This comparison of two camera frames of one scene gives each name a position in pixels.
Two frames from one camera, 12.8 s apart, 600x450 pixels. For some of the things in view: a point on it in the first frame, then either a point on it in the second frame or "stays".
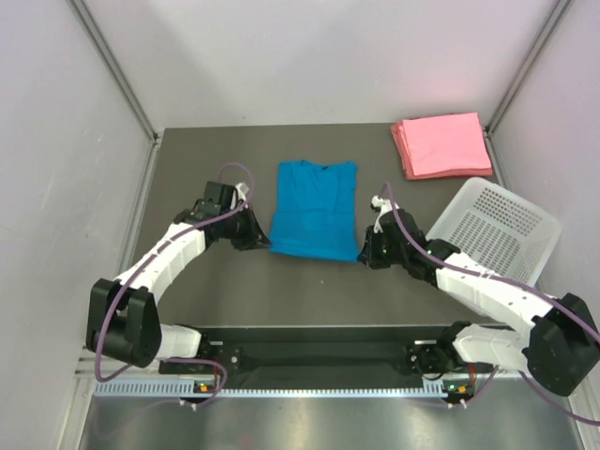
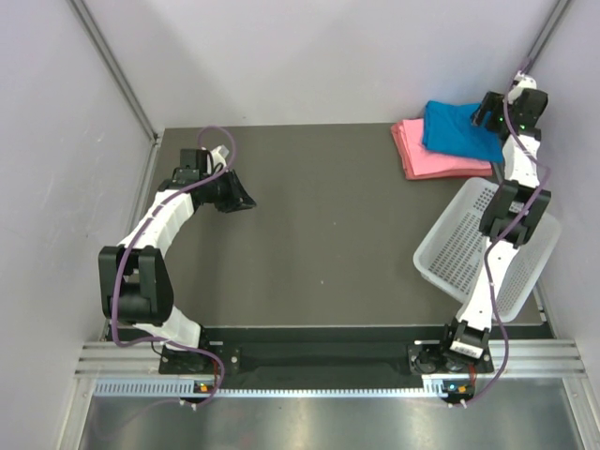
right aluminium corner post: [543, 37] stays
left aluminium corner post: [113, 67] stays
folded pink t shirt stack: [442, 146] stays
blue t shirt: [316, 210] to [449, 127]
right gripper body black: [380, 253] to [493, 103]
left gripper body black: [241, 230] to [221, 193]
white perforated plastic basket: [501, 229] stays
